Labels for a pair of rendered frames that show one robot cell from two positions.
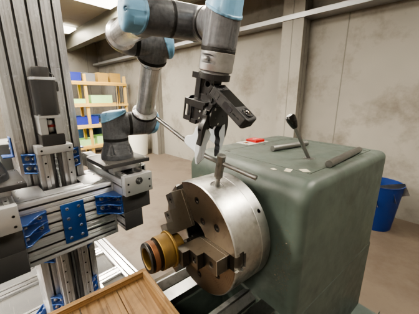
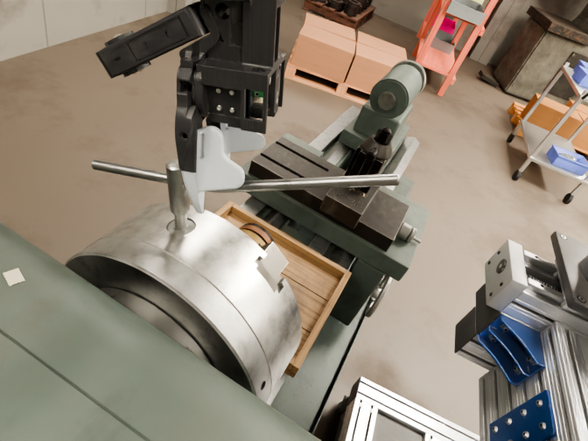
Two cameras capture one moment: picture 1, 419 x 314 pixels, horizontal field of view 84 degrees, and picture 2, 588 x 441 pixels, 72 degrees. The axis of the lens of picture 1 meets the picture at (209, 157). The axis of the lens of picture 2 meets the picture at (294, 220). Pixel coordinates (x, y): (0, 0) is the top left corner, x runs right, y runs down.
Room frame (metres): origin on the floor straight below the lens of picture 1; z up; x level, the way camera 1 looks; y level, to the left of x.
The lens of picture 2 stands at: (0.90, -0.13, 1.59)
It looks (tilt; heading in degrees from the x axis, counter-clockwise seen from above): 41 degrees down; 141
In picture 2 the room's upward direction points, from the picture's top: 22 degrees clockwise
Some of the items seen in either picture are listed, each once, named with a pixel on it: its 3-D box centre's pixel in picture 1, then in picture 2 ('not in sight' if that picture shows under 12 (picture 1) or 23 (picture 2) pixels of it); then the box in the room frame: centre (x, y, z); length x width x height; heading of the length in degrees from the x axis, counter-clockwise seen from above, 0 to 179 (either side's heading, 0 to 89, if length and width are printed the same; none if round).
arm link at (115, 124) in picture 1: (116, 123); not in sight; (1.13, 0.45, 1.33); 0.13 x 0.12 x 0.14; 119
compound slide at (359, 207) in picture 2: not in sight; (353, 192); (0.28, 0.52, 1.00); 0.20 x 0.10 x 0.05; 129
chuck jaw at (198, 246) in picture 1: (209, 256); not in sight; (0.48, 0.00, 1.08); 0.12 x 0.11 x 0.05; 39
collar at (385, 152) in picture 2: not in sight; (379, 145); (0.27, 0.54, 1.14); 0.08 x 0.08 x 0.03
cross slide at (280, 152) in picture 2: not in sight; (330, 189); (0.21, 0.50, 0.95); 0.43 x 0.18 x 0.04; 39
